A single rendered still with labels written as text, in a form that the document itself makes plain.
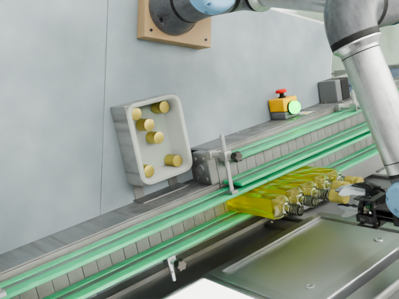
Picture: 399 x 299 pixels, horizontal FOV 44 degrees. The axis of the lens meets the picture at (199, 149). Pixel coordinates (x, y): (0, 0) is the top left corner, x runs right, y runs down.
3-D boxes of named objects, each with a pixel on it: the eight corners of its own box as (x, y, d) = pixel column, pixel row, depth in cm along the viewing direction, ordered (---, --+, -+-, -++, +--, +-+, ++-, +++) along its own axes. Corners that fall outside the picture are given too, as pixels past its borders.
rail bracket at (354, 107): (332, 112, 174) (366, 111, 164) (329, 91, 173) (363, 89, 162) (339, 110, 177) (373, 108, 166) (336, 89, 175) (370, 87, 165)
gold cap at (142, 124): (134, 120, 138) (142, 120, 134) (145, 117, 140) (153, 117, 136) (137, 132, 138) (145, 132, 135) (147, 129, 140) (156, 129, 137)
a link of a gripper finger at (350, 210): (326, 210, 127) (356, 210, 120) (340, 202, 131) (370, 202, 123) (329, 222, 128) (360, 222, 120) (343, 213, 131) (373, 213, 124)
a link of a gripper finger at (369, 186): (351, 180, 124) (383, 188, 117) (354, 177, 125) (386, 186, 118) (350, 197, 126) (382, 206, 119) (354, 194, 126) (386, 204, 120)
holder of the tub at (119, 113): (132, 202, 141) (146, 205, 135) (110, 107, 135) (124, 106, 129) (179, 183, 151) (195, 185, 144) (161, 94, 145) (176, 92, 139)
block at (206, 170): (195, 183, 146) (211, 186, 141) (189, 153, 144) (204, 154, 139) (205, 180, 148) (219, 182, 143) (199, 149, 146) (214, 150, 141)
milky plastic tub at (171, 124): (127, 184, 139) (144, 187, 132) (110, 106, 135) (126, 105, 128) (177, 166, 149) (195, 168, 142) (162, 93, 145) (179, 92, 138)
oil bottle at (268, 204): (227, 210, 146) (281, 222, 129) (223, 192, 144) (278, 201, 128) (240, 204, 149) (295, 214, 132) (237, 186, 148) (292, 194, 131)
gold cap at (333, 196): (329, 204, 131) (342, 206, 128) (326, 191, 130) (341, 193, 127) (336, 199, 133) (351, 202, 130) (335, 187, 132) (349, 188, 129)
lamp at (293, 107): (288, 115, 168) (294, 115, 166) (285, 102, 167) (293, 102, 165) (296, 112, 171) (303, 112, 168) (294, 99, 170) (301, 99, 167)
